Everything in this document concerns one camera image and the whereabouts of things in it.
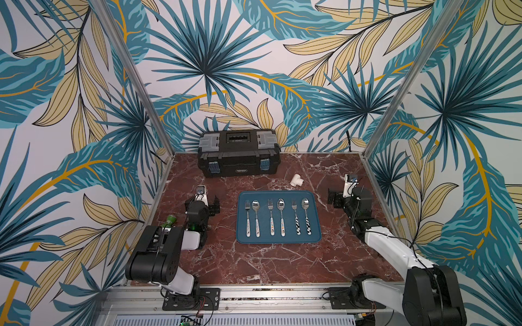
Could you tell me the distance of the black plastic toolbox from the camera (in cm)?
98

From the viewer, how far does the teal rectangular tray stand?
90 centimetres

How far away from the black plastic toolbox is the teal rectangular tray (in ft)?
0.45
